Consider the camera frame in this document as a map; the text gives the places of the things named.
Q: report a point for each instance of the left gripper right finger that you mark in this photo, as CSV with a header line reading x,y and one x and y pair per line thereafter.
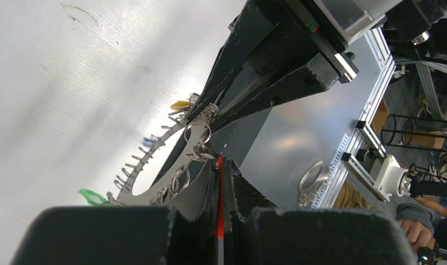
x,y
254,231

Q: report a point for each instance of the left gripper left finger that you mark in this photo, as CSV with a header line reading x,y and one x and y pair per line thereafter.
x,y
175,233

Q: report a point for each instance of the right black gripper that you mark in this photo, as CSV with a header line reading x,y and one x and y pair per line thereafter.
x,y
333,26

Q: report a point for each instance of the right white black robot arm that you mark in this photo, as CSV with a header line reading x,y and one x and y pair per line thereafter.
x,y
297,49

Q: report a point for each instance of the aluminium frame rail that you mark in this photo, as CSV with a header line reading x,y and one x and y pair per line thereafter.
x,y
339,170

